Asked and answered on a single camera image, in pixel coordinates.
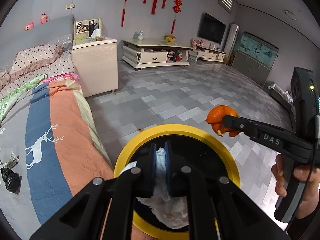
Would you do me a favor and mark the pink dotted pillow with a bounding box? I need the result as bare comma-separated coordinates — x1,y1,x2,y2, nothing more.
9,44,64,75

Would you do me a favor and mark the cream bedside cabinet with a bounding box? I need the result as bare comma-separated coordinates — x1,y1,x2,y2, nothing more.
72,36,119,98

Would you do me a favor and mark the silver foil sheet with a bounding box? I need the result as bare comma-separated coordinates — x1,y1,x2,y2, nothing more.
268,82,294,103

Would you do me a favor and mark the black wall television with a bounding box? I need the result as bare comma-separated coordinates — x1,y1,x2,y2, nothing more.
197,12,227,45

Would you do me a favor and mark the fish tank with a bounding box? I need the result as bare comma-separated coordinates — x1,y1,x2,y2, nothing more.
237,31,279,69

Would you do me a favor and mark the dotted bed sheet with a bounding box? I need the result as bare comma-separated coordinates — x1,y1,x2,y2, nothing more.
7,50,77,90

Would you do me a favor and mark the striped deer print blanket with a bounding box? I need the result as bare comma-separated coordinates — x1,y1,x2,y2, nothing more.
0,74,120,240

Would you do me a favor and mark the large white low cabinet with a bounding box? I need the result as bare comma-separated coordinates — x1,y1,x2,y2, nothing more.
122,38,194,70

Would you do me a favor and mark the small white low cabinet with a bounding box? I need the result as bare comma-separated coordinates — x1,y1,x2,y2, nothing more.
189,45,227,62

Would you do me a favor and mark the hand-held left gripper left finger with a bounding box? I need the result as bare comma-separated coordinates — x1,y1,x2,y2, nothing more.
29,142,157,240

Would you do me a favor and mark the cream desktop organizer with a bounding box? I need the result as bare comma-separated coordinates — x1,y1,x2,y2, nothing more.
74,18,102,40

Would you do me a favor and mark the pink dotted quilt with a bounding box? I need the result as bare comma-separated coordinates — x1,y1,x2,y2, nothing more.
0,70,11,90

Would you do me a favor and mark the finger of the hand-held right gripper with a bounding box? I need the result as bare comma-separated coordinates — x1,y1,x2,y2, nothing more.
222,114,260,140

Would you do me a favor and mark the crumpled clear wrapper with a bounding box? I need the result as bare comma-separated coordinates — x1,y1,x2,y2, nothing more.
0,151,20,169

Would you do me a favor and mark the black plastic bag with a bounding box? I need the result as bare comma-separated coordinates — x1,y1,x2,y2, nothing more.
0,166,22,193

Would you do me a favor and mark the yellow trash bin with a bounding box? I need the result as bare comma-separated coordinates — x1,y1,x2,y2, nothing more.
113,124,241,240

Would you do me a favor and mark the white tissue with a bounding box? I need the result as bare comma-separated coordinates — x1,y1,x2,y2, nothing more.
121,147,189,230

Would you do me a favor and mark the white standing air conditioner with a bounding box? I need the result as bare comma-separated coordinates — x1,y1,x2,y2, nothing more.
223,23,240,58

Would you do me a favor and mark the green floral quilt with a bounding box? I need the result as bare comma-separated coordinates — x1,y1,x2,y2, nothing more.
0,75,48,125

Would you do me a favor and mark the grey sideboard cabinet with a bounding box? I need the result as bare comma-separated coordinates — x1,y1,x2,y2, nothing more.
231,50,272,88

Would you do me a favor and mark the orange peel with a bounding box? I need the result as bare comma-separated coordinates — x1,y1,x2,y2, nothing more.
205,105,240,138

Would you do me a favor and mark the person's right hand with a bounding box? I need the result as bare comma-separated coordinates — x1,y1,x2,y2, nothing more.
271,154,320,220

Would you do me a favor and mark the grey headboard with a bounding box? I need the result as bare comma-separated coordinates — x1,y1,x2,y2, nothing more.
0,14,75,70

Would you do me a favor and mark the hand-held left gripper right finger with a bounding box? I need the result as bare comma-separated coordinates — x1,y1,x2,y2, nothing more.
164,141,292,240

